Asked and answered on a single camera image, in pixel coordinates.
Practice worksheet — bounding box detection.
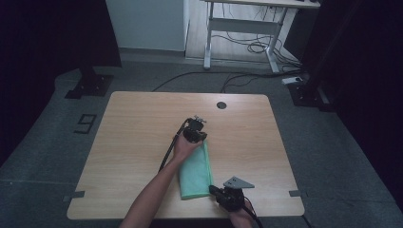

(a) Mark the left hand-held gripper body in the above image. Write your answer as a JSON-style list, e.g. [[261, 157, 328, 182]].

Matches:
[[182, 115, 209, 144]]

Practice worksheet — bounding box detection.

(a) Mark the person's left hand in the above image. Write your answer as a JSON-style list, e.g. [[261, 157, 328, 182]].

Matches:
[[172, 134, 204, 163]]

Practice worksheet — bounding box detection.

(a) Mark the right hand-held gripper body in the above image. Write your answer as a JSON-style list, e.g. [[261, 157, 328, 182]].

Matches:
[[215, 176, 256, 213]]

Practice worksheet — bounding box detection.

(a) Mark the person's right hand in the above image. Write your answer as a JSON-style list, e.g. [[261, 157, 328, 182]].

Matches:
[[227, 199, 255, 228]]

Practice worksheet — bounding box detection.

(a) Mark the black stand base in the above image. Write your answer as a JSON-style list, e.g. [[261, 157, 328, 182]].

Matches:
[[64, 66, 115, 100], [287, 79, 336, 112]]

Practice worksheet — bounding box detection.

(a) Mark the dark curtain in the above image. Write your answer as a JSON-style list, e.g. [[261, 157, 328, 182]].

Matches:
[[298, 0, 403, 212], [0, 0, 123, 167]]

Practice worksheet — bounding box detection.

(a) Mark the white power strip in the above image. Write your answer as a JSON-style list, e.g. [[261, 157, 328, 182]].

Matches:
[[281, 76, 304, 86]]

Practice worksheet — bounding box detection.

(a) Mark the green microfibre towel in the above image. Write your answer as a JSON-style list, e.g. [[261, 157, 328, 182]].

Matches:
[[179, 139, 214, 201]]

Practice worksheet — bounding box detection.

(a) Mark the tangle of black cables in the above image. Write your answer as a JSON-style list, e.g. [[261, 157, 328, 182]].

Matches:
[[211, 3, 302, 71]]

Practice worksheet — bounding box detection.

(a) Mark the white metal desk frame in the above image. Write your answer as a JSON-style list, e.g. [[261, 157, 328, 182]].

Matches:
[[202, 0, 321, 74]]

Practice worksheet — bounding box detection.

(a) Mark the long black floor cable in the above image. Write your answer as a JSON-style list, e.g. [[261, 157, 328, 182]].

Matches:
[[151, 70, 286, 93]]

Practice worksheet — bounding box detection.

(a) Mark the right hand-held gripper black cable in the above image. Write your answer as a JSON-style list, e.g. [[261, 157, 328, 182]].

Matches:
[[242, 197, 264, 228]]

